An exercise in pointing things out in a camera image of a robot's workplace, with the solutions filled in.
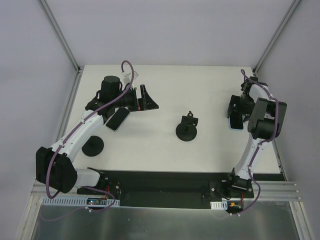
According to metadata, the black phone stand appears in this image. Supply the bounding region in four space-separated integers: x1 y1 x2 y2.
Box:
81 135 104 157
175 111 199 142

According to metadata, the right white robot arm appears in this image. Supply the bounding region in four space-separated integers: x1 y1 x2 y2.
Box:
225 75 287 199

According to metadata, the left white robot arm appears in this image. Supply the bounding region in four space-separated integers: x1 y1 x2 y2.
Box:
35 75 159 195

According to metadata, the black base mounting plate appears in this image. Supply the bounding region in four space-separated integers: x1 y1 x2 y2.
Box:
76 169 287 210

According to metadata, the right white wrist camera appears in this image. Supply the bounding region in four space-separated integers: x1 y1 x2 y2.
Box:
240 76 259 91

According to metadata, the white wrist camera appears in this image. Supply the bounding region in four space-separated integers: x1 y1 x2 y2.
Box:
122 71 139 85
240 76 259 91

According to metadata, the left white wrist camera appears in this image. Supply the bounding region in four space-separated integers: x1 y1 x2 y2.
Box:
122 71 139 85

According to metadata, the right white cable duct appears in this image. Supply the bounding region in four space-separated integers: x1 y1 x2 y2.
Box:
210 200 235 211

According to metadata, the white cable duct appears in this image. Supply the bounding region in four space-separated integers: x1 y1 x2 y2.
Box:
42 196 120 208
210 200 235 211

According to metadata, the left aluminium frame post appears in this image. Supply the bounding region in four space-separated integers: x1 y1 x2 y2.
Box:
38 0 81 73

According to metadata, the aluminium frame post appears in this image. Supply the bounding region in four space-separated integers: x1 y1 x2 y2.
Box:
252 0 303 76
38 0 81 73

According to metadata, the right aluminium frame post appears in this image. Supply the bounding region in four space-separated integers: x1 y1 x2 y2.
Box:
252 0 303 76

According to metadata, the left white cable duct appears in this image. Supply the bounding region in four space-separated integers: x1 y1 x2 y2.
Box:
42 196 120 208

